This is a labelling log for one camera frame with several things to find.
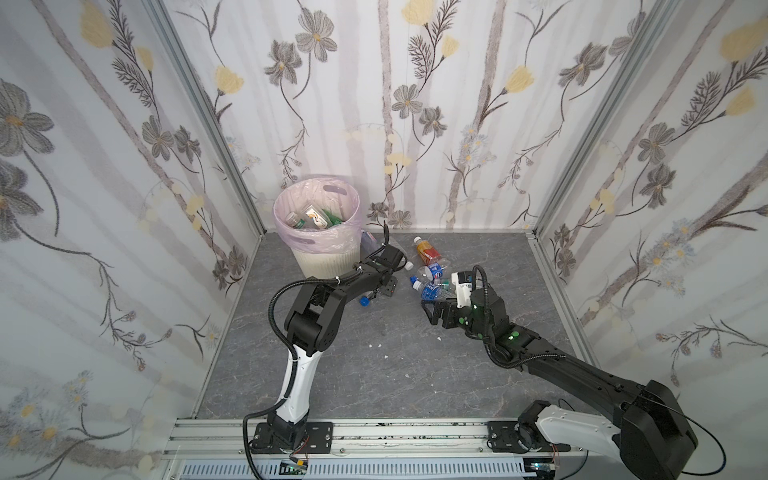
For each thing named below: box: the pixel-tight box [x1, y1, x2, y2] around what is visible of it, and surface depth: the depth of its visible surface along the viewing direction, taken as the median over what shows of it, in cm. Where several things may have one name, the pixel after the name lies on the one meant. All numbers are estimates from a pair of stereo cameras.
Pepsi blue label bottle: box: [416, 262, 448, 282], surface depth 106 cm
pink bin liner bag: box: [273, 176, 363, 255], surface depth 94 cm
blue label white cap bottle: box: [420, 282, 456, 301], surface depth 98 cm
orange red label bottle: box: [413, 236, 441, 265], surface depth 110 cm
